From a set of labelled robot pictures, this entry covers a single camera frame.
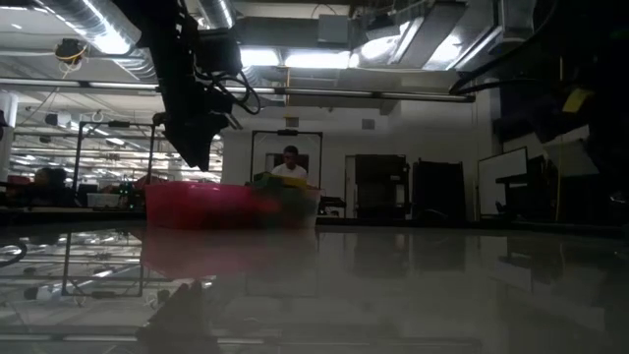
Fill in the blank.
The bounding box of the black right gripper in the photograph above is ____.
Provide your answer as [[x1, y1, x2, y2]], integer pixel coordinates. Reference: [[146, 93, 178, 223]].
[[500, 92, 591, 145]]

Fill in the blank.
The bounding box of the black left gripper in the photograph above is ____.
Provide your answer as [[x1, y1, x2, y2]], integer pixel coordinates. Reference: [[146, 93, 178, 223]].
[[156, 88, 236, 172]]

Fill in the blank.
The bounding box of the yellow sticky note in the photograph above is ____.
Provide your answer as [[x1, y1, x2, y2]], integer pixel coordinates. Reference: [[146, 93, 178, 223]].
[[562, 88, 596, 114]]

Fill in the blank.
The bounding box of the pink plastic bin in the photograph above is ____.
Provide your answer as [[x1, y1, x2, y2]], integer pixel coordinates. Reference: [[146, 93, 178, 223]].
[[144, 181, 257, 230]]

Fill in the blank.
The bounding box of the whiteboard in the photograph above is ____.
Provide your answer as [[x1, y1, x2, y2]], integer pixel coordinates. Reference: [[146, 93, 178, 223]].
[[477, 146, 530, 216]]

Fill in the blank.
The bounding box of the green toy block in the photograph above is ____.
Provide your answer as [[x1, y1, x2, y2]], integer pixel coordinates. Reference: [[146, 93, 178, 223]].
[[252, 171, 286, 191]]

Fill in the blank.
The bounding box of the dark desk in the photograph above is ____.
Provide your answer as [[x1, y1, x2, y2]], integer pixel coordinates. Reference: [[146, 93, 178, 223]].
[[494, 155, 559, 217]]

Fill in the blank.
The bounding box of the person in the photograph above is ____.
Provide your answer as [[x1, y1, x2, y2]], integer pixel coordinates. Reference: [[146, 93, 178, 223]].
[[31, 166, 70, 207], [270, 145, 309, 181]]

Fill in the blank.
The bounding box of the white container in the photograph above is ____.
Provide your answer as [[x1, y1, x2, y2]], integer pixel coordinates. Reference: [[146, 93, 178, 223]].
[[86, 192, 121, 207]]

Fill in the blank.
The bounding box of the ceiling light panel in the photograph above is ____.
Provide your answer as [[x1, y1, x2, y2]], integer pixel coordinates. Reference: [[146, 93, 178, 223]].
[[283, 50, 353, 70], [240, 46, 281, 68]]

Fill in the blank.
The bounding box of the dark cabinet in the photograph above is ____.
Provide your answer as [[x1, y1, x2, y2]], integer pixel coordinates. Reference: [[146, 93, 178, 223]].
[[353, 153, 409, 220], [411, 157, 467, 216]]

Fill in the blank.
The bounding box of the grey ceiling pipe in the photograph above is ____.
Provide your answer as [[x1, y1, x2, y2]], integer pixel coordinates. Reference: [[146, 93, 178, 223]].
[[0, 78, 477, 103]]

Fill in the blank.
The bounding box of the red background object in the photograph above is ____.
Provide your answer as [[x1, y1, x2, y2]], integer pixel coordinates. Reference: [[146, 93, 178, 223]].
[[5, 175, 33, 191]]

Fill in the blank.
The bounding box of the grey ceiling box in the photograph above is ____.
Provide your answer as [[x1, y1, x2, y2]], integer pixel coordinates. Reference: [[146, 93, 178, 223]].
[[316, 13, 351, 45]]

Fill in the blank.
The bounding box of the white pillar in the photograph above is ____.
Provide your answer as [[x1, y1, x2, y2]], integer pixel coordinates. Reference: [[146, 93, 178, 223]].
[[0, 91, 20, 183]]

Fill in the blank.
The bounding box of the white wall panel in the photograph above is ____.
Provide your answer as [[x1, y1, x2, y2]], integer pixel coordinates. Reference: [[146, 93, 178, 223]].
[[543, 140, 600, 178]]

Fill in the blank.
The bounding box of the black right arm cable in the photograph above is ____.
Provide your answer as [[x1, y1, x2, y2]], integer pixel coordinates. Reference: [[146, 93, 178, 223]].
[[448, 9, 561, 97]]

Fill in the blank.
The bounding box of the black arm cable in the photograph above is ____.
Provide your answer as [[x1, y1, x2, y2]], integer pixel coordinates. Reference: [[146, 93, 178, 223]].
[[448, 9, 561, 97], [209, 71, 262, 117]]

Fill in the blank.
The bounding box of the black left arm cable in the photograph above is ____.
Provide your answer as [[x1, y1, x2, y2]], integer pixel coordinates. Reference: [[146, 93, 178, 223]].
[[209, 71, 262, 117]]

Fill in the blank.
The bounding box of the white ceiling duct box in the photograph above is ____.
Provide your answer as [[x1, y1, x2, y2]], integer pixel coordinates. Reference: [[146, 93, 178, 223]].
[[490, 0, 540, 48]]

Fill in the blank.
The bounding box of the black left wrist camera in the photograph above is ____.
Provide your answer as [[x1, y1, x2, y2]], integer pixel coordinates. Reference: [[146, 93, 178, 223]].
[[196, 28, 245, 78]]

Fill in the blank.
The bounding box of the silver round ceiling duct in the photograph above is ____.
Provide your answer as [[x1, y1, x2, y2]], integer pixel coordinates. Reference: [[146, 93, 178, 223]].
[[196, 0, 237, 30]]

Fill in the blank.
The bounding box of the black yellow cable reel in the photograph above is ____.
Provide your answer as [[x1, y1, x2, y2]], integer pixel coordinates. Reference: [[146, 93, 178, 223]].
[[53, 37, 88, 66]]

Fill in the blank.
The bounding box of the large silver ceiling duct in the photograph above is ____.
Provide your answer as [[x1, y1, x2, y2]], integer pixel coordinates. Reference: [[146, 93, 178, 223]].
[[33, 0, 158, 83]]

